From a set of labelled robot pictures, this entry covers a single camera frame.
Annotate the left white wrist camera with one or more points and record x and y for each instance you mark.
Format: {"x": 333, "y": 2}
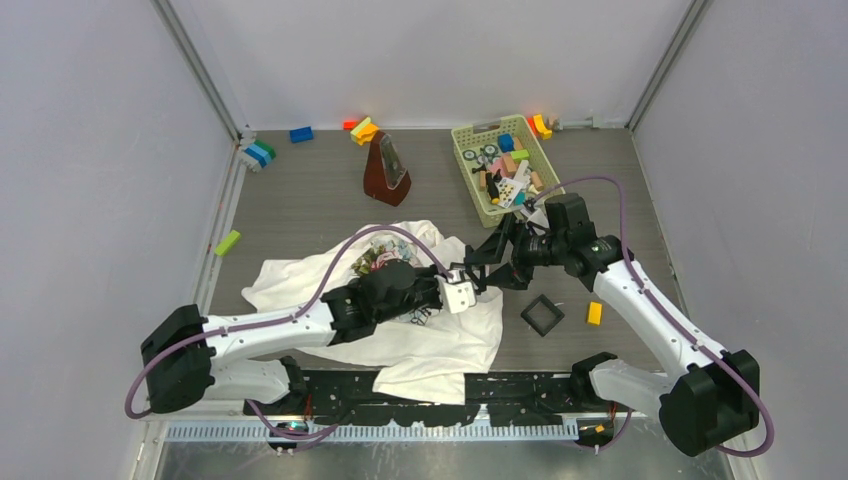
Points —
{"x": 457, "y": 291}

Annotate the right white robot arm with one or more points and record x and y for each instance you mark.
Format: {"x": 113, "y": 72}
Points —
{"x": 705, "y": 395}

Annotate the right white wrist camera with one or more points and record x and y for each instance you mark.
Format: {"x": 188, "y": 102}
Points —
{"x": 536, "y": 219}

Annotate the black square frame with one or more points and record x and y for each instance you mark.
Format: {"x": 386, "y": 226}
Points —
{"x": 542, "y": 315}

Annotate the blue green stacked bricks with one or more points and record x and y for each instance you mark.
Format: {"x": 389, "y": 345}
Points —
{"x": 258, "y": 155}

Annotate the brown wooden metronome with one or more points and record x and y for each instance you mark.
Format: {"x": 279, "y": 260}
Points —
{"x": 385, "y": 179}

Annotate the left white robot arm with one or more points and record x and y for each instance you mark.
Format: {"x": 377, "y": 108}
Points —
{"x": 190, "y": 357}

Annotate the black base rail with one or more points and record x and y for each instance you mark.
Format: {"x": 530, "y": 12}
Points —
{"x": 354, "y": 398}

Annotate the white floral t-shirt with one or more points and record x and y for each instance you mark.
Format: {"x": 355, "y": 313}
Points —
{"x": 427, "y": 350}

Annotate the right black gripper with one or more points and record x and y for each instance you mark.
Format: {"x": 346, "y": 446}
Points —
{"x": 493, "y": 253}

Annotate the yellow toy brick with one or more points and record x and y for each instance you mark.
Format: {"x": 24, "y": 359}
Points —
{"x": 594, "y": 313}

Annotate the blue toy brick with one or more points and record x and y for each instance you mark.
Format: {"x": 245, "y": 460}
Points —
{"x": 300, "y": 135}

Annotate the lime green block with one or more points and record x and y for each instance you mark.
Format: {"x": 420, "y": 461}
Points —
{"x": 227, "y": 243}

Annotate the green plastic basket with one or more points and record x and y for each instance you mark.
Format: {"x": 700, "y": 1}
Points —
{"x": 503, "y": 165}

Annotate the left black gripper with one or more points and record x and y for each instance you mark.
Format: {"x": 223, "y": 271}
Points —
{"x": 433, "y": 275}

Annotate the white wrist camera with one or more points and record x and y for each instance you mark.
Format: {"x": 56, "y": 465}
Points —
{"x": 536, "y": 219}
{"x": 457, "y": 291}

